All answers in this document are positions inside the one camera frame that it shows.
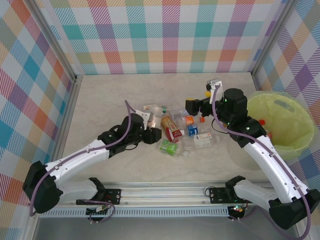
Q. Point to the aluminium frame post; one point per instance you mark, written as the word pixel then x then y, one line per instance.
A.
pixel 57 37
pixel 274 37

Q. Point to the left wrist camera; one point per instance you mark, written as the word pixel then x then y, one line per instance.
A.
pixel 143 114

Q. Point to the small circuit board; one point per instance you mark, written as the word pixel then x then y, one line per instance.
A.
pixel 236 209
pixel 98 211

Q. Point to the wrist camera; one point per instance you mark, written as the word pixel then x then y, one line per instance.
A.
pixel 214 83
pixel 143 114

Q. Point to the tea bottle with red label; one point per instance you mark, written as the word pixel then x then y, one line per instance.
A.
pixel 168 124

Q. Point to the clear bottle with green band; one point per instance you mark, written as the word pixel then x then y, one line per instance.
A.
pixel 155 109

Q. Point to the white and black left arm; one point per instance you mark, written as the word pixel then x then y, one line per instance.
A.
pixel 80 155

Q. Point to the steel lower shelf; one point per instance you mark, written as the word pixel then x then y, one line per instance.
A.
pixel 162 230

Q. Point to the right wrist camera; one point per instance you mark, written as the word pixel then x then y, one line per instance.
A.
pixel 214 83

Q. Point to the clear bottle with green label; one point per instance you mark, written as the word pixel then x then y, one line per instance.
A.
pixel 168 147

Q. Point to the clear bottle with white label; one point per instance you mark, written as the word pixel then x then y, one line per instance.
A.
pixel 203 140

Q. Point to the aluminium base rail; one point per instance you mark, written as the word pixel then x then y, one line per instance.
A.
pixel 162 195

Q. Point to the crumpled clear bottle grey label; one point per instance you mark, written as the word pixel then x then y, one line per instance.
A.
pixel 177 116

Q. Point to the yellow-green trash bin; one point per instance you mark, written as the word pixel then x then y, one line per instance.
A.
pixel 290 125

